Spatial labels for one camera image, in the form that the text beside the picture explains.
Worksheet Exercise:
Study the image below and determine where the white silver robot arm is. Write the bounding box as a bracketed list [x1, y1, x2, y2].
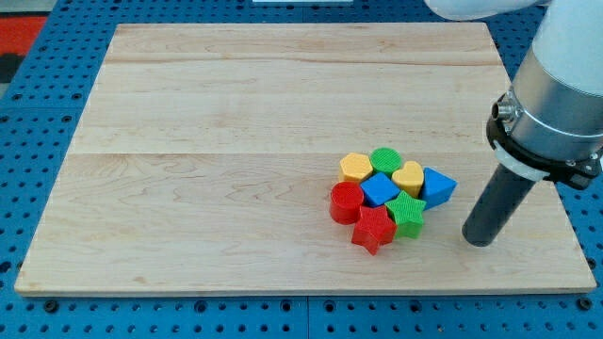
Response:
[486, 0, 602, 189]

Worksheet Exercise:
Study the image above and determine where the light wooden board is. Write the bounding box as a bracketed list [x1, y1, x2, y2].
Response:
[14, 23, 596, 297]

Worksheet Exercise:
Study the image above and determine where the red cylinder block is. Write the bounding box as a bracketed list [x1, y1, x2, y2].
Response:
[329, 182, 364, 225]

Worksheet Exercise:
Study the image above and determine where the yellow hexagon block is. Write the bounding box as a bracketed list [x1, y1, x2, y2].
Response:
[338, 153, 373, 183]

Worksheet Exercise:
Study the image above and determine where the blue cube block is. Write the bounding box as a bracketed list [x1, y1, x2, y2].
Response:
[360, 172, 400, 207]

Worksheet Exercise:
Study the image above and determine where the green cylinder block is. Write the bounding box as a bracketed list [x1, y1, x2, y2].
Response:
[369, 147, 402, 177]

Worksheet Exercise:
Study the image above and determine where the red star block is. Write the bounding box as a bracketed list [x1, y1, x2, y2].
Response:
[351, 205, 398, 255]

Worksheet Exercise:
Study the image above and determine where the yellow heart block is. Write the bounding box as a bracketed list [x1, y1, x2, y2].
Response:
[391, 161, 424, 198]

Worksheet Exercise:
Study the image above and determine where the green star block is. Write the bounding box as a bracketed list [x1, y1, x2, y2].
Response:
[384, 191, 426, 239]

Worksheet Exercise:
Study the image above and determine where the blue triangle block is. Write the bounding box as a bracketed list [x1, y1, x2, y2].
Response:
[419, 167, 458, 210]

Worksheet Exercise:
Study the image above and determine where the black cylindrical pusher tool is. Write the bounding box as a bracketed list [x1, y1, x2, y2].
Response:
[462, 165, 535, 247]

